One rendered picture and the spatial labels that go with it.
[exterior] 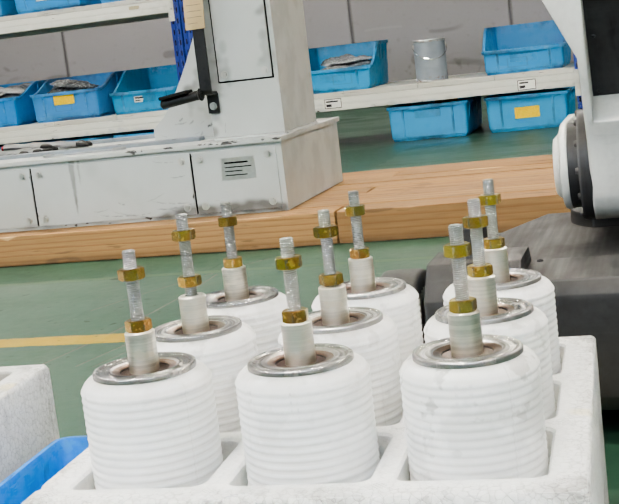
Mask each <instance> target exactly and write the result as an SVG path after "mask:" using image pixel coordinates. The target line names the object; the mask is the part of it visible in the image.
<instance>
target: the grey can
mask: <svg viewBox="0 0 619 504"><path fill-rule="evenodd" d="M444 40H445V37H443V38H434V39H426V40H417V41H412V43H413V46H412V50H413V52H414V60H415V69H416V79H417V81H416V82H428V81H437V80H444V79H449V78H448V72H447V61H446V51H445V46H446V50H447V44H446V42H445V41H444Z"/></svg>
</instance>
